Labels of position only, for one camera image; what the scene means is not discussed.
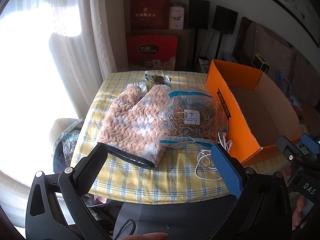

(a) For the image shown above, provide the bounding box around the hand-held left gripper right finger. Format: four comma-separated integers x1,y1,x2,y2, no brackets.
211,144,292,240

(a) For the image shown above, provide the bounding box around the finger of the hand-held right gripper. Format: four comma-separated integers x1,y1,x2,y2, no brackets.
300,133,320,155
276,135,304,167

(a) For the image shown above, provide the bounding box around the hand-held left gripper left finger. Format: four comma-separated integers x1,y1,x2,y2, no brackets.
25,142,110,240

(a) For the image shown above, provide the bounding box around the white earphone cable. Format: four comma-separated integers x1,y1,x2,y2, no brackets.
195,131,234,180

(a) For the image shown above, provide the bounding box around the pink fluffy oven mitt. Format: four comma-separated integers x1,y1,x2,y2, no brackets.
96,85,173,168

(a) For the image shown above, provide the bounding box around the orange cardboard box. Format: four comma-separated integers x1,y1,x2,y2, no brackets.
205,59,304,165

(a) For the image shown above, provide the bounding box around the blue printed dried herb bag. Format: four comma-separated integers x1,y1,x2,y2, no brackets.
159,87,229,145

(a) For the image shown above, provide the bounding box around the translucent white plastic cup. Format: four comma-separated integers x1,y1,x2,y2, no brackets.
126,81,148,95

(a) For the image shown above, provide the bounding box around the person's right hand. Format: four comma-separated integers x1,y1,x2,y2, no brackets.
291,195,307,228

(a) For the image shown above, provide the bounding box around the person's left hand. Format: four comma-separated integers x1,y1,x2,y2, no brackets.
119,232,168,240

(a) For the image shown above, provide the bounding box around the clear plastic bag of herbs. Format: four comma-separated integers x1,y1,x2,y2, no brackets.
51,119,83,170

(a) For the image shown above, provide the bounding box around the yellow checked tablecloth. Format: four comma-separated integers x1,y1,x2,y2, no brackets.
70,70,283,204

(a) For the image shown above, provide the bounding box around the brown sofa back cushion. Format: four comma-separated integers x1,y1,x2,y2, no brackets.
246,22,298,80
291,51,320,108

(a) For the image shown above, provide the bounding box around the dark grey cloth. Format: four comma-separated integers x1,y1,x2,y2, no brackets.
114,195,238,240

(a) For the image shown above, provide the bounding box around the green portable radio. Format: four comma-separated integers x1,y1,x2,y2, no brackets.
251,54,270,73

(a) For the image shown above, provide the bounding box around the small green tea leaf bag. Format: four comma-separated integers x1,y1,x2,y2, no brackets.
144,70,173,85

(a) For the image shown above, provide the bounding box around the white sheer curtain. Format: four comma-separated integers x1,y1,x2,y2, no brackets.
0,0,125,120

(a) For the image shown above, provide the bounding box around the black speaker stand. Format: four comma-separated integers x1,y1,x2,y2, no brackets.
194,29,201,67
214,32,223,60

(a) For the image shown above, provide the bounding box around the red chocolate gift box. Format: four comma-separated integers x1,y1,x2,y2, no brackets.
126,35,178,68

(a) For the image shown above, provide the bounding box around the black speaker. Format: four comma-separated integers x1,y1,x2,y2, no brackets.
212,5,238,34
188,0,210,30

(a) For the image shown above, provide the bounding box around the red Chinese tea gift box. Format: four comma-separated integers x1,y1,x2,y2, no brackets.
130,0,171,30

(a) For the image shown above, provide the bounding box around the pink white tissue roll pack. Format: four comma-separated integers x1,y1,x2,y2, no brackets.
169,3,187,30

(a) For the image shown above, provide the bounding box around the black cable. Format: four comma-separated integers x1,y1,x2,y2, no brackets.
113,219,136,240

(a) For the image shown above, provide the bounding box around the dark wooden sofa frame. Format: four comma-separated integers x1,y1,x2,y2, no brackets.
232,17,254,62

